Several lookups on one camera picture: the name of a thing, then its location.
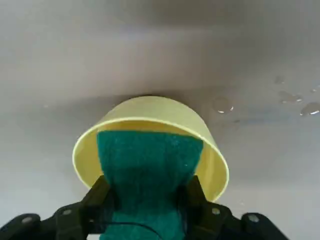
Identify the yellow bowl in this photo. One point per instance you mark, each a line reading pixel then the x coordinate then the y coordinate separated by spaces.
pixel 155 112

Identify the green and yellow sponge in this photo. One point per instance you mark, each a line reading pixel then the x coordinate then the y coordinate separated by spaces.
pixel 150 175

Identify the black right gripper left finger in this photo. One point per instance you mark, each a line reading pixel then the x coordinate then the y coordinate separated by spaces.
pixel 82 212

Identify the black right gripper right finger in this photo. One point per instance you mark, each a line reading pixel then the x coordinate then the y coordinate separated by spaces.
pixel 207 212

